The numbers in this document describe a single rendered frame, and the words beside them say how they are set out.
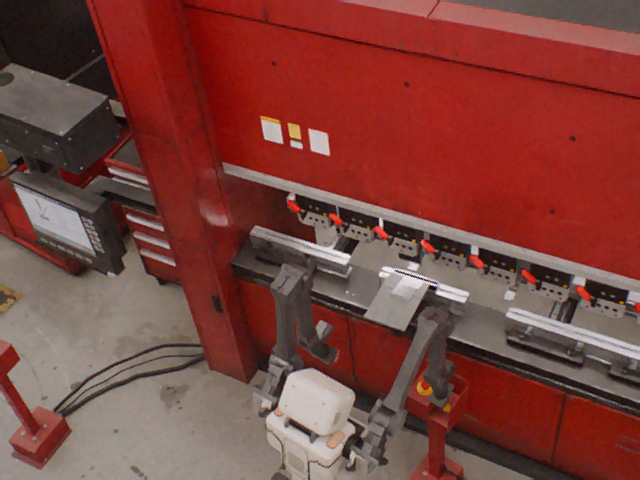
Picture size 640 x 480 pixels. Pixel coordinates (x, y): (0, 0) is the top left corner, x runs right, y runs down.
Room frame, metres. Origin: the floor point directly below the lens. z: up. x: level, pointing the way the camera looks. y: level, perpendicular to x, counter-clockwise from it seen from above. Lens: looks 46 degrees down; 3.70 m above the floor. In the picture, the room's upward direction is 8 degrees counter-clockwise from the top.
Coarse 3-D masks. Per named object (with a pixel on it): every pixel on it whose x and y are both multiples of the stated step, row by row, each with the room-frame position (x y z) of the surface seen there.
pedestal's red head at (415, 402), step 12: (408, 396) 1.89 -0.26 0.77; (420, 396) 1.88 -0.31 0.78; (456, 396) 1.88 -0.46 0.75; (408, 408) 1.89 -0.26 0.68; (420, 408) 1.85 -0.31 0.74; (432, 408) 1.85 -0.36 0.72; (456, 408) 1.81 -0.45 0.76; (432, 420) 1.81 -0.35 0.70; (444, 420) 1.80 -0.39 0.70; (456, 420) 1.82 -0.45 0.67
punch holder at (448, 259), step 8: (432, 240) 2.24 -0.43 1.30; (440, 240) 2.22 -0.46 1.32; (448, 240) 2.20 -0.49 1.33; (440, 248) 2.22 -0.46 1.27; (448, 248) 2.20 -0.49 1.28; (456, 248) 2.18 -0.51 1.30; (464, 248) 2.16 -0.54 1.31; (432, 256) 2.23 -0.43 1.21; (440, 256) 2.21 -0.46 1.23; (448, 256) 2.20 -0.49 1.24; (456, 256) 2.18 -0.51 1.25; (464, 256) 2.16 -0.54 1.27; (440, 264) 2.21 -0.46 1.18; (448, 264) 2.20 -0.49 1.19; (456, 264) 2.18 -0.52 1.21; (464, 264) 2.16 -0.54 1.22
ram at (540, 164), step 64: (256, 64) 2.62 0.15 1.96; (320, 64) 2.47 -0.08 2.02; (384, 64) 2.33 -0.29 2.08; (448, 64) 2.21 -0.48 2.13; (256, 128) 2.65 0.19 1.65; (320, 128) 2.48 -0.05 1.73; (384, 128) 2.34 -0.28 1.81; (448, 128) 2.21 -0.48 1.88; (512, 128) 2.09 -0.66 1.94; (576, 128) 1.98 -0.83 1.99; (384, 192) 2.35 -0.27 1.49; (448, 192) 2.20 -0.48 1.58; (512, 192) 2.08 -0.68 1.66; (576, 192) 1.96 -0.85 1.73; (512, 256) 2.06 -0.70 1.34; (576, 256) 1.94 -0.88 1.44
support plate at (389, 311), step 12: (396, 276) 2.34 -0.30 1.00; (384, 288) 2.28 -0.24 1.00; (420, 288) 2.25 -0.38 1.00; (384, 300) 2.22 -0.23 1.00; (396, 300) 2.21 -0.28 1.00; (420, 300) 2.19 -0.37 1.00; (372, 312) 2.16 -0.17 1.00; (384, 312) 2.15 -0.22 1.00; (396, 312) 2.15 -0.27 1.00; (408, 312) 2.14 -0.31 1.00; (384, 324) 2.10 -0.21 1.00; (396, 324) 2.08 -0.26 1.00
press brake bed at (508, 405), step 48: (240, 288) 2.66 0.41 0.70; (336, 336) 2.39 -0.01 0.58; (384, 336) 2.25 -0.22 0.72; (384, 384) 2.26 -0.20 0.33; (480, 384) 2.00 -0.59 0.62; (528, 384) 1.89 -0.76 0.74; (480, 432) 2.02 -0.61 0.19; (528, 432) 1.88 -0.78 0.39; (576, 432) 1.77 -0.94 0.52; (624, 432) 1.68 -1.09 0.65
